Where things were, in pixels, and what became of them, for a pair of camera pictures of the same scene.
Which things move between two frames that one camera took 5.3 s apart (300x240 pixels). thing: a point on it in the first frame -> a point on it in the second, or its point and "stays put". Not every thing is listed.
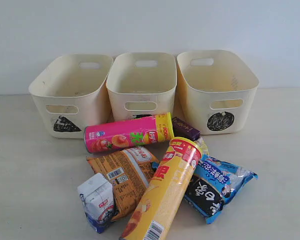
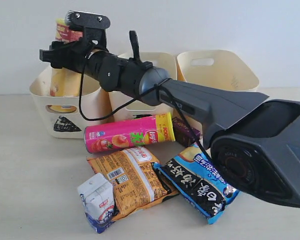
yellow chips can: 161,203 -> 63,82
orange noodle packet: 130,171 stays put
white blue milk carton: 97,194 stays put
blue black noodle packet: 213,183 stays put
